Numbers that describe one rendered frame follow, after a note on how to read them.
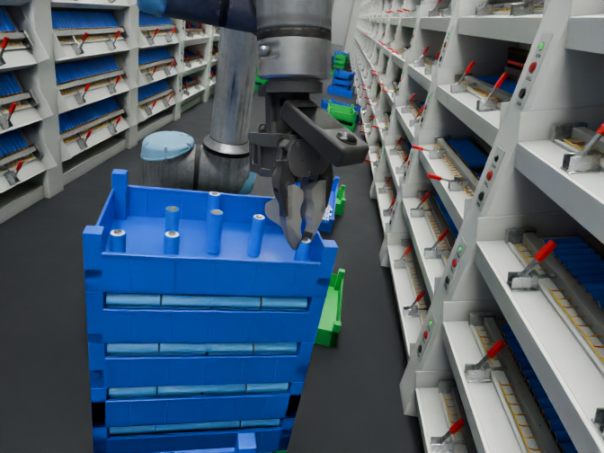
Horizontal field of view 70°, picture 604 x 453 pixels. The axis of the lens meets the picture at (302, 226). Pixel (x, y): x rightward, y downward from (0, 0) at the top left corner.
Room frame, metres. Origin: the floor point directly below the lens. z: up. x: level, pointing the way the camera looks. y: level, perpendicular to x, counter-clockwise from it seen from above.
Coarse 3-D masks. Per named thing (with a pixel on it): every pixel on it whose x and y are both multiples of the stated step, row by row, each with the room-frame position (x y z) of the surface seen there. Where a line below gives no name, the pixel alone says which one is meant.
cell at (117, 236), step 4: (112, 232) 0.44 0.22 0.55; (116, 232) 0.43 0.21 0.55; (120, 232) 0.44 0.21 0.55; (124, 232) 0.44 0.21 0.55; (112, 236) 0.43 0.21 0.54; (116, 236) 0.43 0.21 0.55; (120, 236) 0.43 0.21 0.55; (124, 236) 0.44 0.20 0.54; (112, 240) 0.43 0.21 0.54; (116, 240) 0.43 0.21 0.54; (120, 240) 0.43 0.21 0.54; (124, 240) 0.44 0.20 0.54; (112, 244) 0.43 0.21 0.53; (116, 244) 0.43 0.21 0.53; (120, 244) 0.43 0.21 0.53; (124, 244) 0.44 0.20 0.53; (112, 248) 0.43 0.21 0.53; (116, 248) 0.43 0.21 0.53; (120, 248) 0.43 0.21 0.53; (124, 248) 0.44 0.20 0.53; (116, 252) 0.43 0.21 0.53; (120, 252) 0.43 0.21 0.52; (124, 252) 0.44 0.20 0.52
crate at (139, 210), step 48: (144, 192) 0.60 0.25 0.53; (192, 192) 0.62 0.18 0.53; (96, 240) 0.40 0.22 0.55; (144, 240) 0.53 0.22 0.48; (192, 240) 0.56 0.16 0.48; (240, 240) 0.59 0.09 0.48; (96, 288) 0.40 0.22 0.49; (144, 288) 0.42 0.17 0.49; (192, 288) 0.44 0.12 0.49; (240, 288) 0.45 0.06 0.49; (288, 288) 0.47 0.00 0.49
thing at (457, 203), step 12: (420, 132) 1.46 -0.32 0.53; (432, 132) 1.46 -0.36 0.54; (444, 132) 1.46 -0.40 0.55; (456, 132) 1.46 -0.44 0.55; (468, 132) 1.46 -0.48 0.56; (420, 144) 1.46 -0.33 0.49; (420, 156) 1.43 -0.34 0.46; (432, 168) 1.21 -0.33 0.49; (444, 168) 1.20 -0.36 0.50; (432, 180) 1.20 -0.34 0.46; (444, 192) 1.05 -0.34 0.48; (456, 192) 1.01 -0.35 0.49; (468, 192) 1.01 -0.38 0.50; (444, 204) 1.04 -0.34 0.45; (456, 204) 0.94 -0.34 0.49; (468, 204) 0.86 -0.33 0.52; (456, 216) 0.92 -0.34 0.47
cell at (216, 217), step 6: (210, 210) 0.54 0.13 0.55; (216, 210) 0.54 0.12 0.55; (210, 216) 0.53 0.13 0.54; (216, 216) 0.53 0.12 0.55; (222, 216) 0.54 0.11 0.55; (210, 222) 0.53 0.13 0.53; (216, 222) 0.53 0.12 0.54; (210, 228) 0.53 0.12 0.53; (216, 228) 0.53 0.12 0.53; (210, 234) 0.53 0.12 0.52; (216, 234) 0.53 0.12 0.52; (210, 240) 0.53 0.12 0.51; (216, 240) 0.53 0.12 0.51; (210, 246) 0.53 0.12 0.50; (216, 246) 0.53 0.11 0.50; (210, 252) 0.53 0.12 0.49; (216, 252) 0.53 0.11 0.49
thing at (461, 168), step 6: (438, 138) 1.43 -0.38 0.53; (432, 144) 1.42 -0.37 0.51; (438, 144) 1.42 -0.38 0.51; (444, 144) 1.36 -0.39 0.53; (450, 150) 1.29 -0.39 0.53; (444, 156) 1.27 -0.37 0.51; (450, 156) 1.24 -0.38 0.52; (456, 156) 1.22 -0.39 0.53; (456, 162) 1.18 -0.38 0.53; (462, 162) 1.17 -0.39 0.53; (456, 168) 1.17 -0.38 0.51; (462, 168) 1.12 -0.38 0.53; (462, 174) 1.10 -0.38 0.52; (468, 174) 1.07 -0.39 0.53; (474, 180) 1.03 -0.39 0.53; (474, 186) 0.99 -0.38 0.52; (474, 192) 0.99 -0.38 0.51
